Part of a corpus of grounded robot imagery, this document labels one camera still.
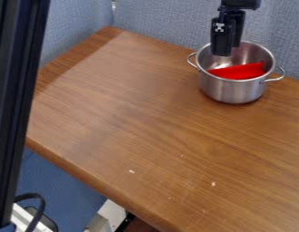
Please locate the white equipment under table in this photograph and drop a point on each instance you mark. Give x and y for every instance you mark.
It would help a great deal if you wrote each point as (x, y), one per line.
(108, 218)

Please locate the red cloth block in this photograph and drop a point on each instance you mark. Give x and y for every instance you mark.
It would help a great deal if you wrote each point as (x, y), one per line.
(239, 72)

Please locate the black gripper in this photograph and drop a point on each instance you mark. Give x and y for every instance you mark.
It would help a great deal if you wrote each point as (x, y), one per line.
(227, 28)

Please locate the stainless steel metal pot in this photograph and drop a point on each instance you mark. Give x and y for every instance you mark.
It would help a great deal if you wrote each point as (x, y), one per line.
(235, 91)

